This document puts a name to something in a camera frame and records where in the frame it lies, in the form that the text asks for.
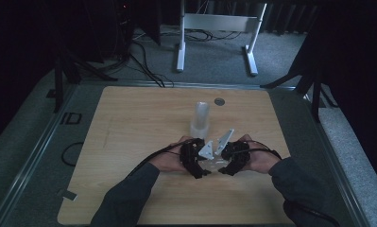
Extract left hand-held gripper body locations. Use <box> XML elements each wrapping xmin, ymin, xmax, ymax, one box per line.
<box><xmin>180</xmin><ymin>138</ymin><xmax>215</xmax><ymax>173</ymax></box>

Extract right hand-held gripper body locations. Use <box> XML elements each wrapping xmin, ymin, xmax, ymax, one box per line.
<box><xmin>214</xmin><ymin>128</ymin><xmax>252</xmax><ymax>170</ymax></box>

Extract single clear plastic cup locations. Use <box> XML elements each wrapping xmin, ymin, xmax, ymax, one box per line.
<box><xmin>197</xmin><ymin>156</ymin><xmax>232</xmax><ymax>174</ymax></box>

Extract stack of clear plastic cups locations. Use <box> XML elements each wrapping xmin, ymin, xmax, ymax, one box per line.
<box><xmin>189</xmin><ymin>101</ymin><xmax>211</xmax><ymax>140</ymax></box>

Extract person's left hand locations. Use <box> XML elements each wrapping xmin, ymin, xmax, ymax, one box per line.
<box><xmin>149</xmin><ymin>135</ymin><xmax>191</xmax><ymax>173</ymax></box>

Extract person's right hand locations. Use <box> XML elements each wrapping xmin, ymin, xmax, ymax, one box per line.
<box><xmin>238</xmin><ymin>134</ymin><xmax>283</xmax><ymax>175</ymax></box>

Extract black tripod stand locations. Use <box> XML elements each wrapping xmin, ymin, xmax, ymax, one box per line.
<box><xmin>52</xmin><ymin>50</ymin><xmax>118</xmax><ymax>114</ymax></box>
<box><xmin>260</xmin><ymin>62</ymin><xmax>323</xmax><ymax>123</ymax></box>

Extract dark pleated curtain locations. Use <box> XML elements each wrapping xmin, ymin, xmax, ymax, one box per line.
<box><xmin>265</xmin><ymin>3</ymin><xmax>319</xmax><ymax>35</ymax></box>

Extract dark equipment rack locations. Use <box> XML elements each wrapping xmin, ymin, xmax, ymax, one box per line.
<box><xmin>112</xmin><ymin>0</ymin><xmax>137</xmax><ymax>62</ymax></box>

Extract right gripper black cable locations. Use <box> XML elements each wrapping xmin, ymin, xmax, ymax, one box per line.
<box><xmin>236</xmin><ymin>140</ymin><xmax>283</xmax><ymax>161</ymax></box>

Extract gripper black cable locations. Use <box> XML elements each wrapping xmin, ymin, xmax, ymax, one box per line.
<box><xmin>129</xmin><ymin>138</ymin><xmax>197</xmax><ymax>178</ymax></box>
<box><xmin>236</xmin><ymin>140</ymin><xmax>283</xmax><ymax>161</ymax></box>

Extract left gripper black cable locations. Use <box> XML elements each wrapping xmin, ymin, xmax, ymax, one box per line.
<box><xmin>129</xmin><ymin>138</ymin><xmax>197</xmax><ymax>178</ymax></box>

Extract black floor cables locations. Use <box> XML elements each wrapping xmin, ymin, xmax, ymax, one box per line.
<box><xmin>129</xmin><ymin>41</ymin><xmax>175</xmax><ymax>89</ymax></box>

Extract thick black cable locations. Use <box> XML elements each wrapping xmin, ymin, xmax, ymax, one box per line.
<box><xmin>283</xmin><ymin>201</ymin><xmax>340</xmax><ymax>227</ymax></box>

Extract cables under white desk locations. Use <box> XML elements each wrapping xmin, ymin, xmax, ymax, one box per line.
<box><xmin>184</xmin><ymin>28</ymin><xmax>245</xmax><ymax>43</ymax></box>

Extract black cable loop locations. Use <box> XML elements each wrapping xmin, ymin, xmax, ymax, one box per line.
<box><xmin>60</xmin><ymin>141</ymin><xmax>85</xmax><ymax>167</ymax></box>

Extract white desk frame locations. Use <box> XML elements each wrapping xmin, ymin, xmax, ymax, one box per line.
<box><xmin>176</xmin><ymin>2</ymin><xmax>268</xmax><ymax>78</ymax></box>

